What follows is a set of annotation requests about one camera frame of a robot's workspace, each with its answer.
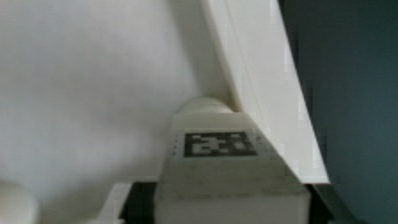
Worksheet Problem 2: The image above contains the white square table top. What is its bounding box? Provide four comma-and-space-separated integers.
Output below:
0, 0, 328, 224

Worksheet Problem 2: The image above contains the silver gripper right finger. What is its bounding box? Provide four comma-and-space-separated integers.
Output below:
308, 184, 355, 224

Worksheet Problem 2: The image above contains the white leg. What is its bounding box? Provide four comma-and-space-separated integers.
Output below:
154, 97, 310, 224

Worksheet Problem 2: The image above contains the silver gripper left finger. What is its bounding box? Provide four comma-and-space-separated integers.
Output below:
86, 183, 131, 224

